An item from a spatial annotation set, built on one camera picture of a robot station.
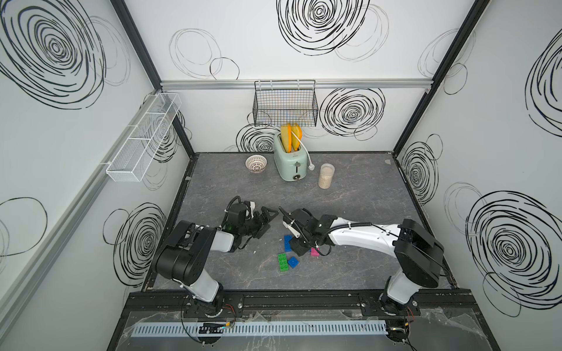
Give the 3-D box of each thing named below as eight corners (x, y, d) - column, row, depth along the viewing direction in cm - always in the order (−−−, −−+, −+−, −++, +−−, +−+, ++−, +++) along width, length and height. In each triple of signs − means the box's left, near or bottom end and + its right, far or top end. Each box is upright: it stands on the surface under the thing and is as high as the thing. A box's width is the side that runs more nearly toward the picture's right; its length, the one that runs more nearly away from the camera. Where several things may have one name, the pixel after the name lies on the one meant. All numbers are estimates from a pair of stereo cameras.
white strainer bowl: (244, 167, 116) (242, 161, 112) (255, 157, 121) (254, 151, 117) (257, 175, 112) (256, 169, 109) (268, 165, 117) (267, 158, 113)
